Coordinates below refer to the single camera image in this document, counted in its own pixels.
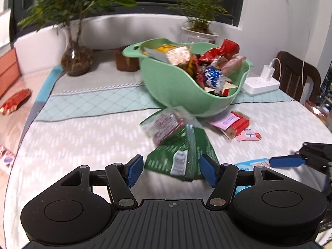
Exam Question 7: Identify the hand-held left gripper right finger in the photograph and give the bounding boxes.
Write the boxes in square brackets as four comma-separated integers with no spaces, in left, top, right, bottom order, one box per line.
[199,154,284,210]

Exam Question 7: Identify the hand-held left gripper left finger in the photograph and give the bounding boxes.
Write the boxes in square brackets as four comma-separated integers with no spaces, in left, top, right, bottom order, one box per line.
[60,154,144,210]

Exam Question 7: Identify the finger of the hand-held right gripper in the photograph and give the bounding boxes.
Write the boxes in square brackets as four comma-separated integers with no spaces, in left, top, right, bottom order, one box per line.
[270,142,332,168]

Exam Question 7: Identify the green clear snack bag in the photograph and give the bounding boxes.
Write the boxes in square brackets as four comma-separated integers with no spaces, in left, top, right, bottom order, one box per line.
[140,106,221,182]

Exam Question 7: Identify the green plastic bowl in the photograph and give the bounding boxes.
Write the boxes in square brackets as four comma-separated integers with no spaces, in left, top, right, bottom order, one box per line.
[122,38,254,118]

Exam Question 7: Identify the blue foil chocolate ball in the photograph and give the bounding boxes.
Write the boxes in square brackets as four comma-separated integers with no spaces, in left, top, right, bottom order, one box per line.
[203,66,224,88]

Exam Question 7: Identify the red white print snack packet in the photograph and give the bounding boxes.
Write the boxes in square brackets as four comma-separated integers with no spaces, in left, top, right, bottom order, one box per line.
[197,38,240,64]

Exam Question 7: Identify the yellow orange snack packet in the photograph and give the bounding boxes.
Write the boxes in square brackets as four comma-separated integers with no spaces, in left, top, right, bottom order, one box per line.
[153,44,178,53]

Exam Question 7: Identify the small pink packet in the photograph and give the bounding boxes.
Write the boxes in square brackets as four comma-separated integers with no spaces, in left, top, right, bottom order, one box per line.
[237,130,262,143]

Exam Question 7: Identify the white patterned tablecloth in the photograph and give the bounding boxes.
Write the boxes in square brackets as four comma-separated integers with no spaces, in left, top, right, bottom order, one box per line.
[4,101,332,249]

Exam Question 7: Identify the red wrapped snack bar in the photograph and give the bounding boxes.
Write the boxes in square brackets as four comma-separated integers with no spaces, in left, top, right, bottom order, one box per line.
[223,110,251,138]

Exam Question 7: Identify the teal quilted table runner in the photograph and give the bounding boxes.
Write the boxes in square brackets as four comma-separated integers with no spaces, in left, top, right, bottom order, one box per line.
[34,65,295,122]

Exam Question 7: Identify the white power strip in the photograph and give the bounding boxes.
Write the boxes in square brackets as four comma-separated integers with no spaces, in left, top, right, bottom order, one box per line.
[244,76,281,96]

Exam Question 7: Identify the dark wooden chair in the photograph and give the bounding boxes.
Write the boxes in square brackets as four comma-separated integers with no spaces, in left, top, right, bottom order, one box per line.
[276,51,322,102]

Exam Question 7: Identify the white charger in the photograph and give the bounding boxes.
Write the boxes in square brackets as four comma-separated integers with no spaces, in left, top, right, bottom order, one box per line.
[261,65,275,81]

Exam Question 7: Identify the brown wooden cup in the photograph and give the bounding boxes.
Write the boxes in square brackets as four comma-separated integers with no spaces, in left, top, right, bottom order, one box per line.
[114,47,141,72]

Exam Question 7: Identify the plant in glass vase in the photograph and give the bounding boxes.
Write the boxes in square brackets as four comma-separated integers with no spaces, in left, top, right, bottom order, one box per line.
[17,0,138,77]

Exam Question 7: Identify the pink flat packet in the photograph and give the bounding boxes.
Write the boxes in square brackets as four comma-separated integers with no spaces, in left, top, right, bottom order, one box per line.
[0,145,16,173]

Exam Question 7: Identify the plant in white pot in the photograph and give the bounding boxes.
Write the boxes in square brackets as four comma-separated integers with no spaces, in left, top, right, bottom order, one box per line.
[170,0,236,44]

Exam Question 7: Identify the red foil snack packet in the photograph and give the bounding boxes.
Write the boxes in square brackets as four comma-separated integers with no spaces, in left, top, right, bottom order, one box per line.
[0,88,32,116]

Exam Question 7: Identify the orange storage boxes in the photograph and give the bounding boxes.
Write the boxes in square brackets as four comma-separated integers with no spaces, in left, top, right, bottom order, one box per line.
[0,48,22,99]

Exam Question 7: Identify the white open box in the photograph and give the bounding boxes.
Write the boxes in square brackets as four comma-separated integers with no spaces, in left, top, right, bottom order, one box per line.
[0,8,12,48]

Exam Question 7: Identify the hanging white cable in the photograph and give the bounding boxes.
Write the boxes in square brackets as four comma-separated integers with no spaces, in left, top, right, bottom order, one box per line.
[301,0,312,101]

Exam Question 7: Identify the white charger cable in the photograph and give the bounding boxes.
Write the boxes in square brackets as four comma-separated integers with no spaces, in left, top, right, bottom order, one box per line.
[268,57,282,82]

